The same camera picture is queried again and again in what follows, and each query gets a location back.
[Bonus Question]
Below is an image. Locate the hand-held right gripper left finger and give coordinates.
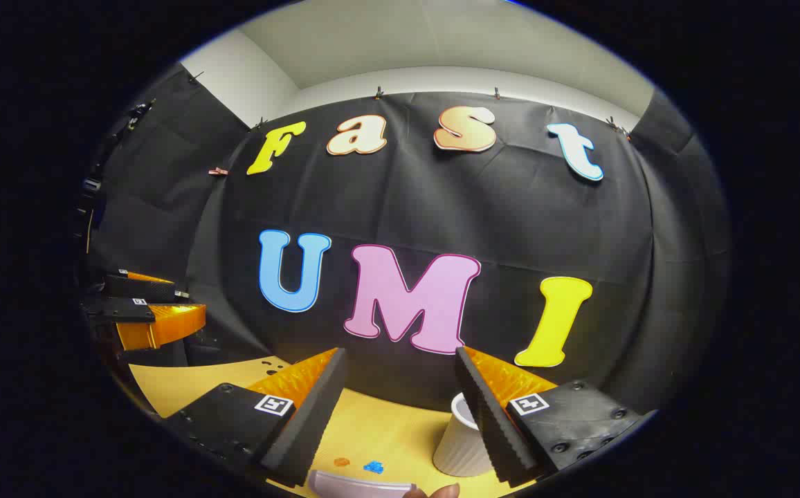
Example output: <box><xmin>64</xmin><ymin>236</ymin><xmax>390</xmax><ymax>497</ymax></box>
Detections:
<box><xmin>165</xmin><ymin>347</ymin><xmax>347</xmax><ymax>488</ymax></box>

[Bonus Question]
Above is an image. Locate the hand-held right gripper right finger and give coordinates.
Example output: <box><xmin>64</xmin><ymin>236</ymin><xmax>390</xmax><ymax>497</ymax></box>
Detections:
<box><xmin>455</xmin><ymin>346</ymin><xmax>657</xmax><ymax>485</ymax></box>

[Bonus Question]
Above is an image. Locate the white ribbed garbage bin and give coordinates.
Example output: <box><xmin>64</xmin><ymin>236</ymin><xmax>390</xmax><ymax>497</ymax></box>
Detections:
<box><xmin>433</xmin><ymin>392</ymin><xmax>494</xmax><ymax>478</ymax></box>

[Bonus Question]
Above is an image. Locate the lavender plastic dustpan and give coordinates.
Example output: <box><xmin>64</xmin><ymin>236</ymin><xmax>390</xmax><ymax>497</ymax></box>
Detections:
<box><xmin>307</xmin><ymin>469</ymin><xmax>418</xmax><ymax>498</ymax></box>

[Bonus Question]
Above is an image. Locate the yellow wooden desktop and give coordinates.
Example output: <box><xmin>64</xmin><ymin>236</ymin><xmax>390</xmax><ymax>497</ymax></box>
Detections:
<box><xmin>127</xmin><ymin>356</ymin><xmax>560</xmax><ymax>498</ymax></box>

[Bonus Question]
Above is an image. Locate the dark equipment stand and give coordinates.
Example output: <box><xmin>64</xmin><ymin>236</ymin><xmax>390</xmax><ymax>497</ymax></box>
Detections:
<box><xmin>75</xmin><ymin>100</ymin><xmax>155</xmax><ymax>260</ymax></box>

